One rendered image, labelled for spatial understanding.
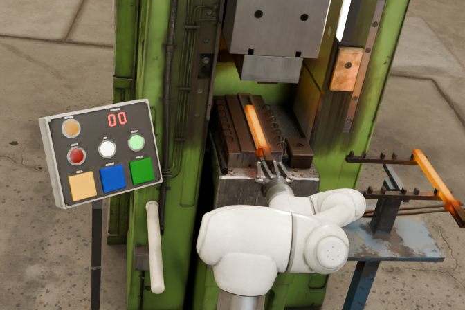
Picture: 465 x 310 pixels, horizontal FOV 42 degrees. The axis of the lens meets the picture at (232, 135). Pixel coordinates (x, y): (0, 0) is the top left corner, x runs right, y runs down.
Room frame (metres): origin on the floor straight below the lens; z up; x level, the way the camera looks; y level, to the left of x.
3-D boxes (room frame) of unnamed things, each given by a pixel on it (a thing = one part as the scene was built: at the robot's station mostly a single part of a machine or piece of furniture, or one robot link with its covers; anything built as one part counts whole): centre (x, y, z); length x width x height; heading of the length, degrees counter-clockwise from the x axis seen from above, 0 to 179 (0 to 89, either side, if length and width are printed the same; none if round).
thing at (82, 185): (1.47, 0.43, 1.01); 0.07 x 0.05 x 0.07; 128
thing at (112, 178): (1.53, 0.35, 1.01); 0.07 x 0.05 x 0.07; 128
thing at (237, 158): (2.04, -0.05, 0.96); 0.42 x 0.20 x 0.09; 13
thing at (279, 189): (1.57, -0.18, 1.00); 0.09 x 0.06 x 0.09; 104
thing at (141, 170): (1.59, 0.27, 1.01); 0.07 x 0.05 x 0.07; 128
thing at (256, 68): (2.04, -0.05, 1.32); 0.42 x 0.20 x 0.10; 13
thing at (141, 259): (1.87, 0.28, 0.36); 0.09 x 0.07 x 0.12; 103
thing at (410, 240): (1.80, -0.60, 0.75); 0.40 x 0.30 x 0.02; 102
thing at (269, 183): (1.64, -0.17, 1.00); 0.09 x 0.08 x 0.07; 14
